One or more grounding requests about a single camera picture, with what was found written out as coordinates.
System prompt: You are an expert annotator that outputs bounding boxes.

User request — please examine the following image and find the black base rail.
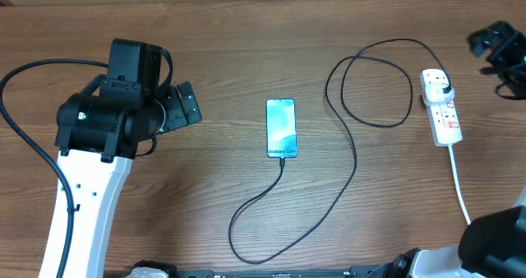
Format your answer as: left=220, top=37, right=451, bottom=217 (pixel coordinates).
left=104, top=260, right=395, bottom=278

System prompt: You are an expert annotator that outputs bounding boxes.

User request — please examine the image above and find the white charger plug adapter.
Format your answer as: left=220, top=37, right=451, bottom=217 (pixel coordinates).
left=422, top=84, right=455, bottom=106

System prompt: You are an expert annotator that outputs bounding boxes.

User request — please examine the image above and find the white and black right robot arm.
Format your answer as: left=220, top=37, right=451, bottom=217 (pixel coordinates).
left=369, top=21, right=525, bottom=278

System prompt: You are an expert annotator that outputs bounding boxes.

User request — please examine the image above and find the black charger cable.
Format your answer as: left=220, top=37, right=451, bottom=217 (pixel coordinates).
left=228, top=38, right=454, bottom=266

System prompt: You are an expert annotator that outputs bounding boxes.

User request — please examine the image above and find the blue Galaxy smartphone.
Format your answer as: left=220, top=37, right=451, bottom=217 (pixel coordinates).
left=265, top=99, right=298, bottom=158

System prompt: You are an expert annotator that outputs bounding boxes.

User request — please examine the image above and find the white power strip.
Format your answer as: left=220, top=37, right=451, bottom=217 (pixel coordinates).
left=419, top=69, right=463, bottom=147

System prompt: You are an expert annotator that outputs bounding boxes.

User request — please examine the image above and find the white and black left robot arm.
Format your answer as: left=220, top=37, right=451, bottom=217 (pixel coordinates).
left=1, top=39, right=202, bottom=277

